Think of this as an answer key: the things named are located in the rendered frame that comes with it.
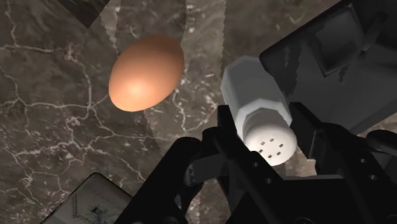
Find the white salt shaker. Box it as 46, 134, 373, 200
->
219, 55, 298, 167

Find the brown egg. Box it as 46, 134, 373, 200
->
108, 34, 185, 113

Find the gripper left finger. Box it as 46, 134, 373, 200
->
114, 104, 282, 224

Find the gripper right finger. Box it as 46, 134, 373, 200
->
289, 102, 397, 224

